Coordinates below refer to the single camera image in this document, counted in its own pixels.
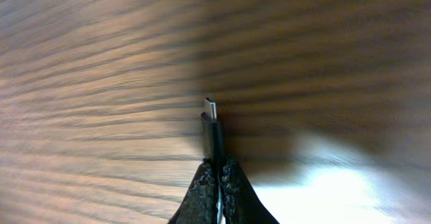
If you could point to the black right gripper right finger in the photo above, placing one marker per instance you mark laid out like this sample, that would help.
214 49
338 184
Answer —
240 201

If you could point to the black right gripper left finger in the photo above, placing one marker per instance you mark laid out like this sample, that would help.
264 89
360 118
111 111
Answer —
199 205

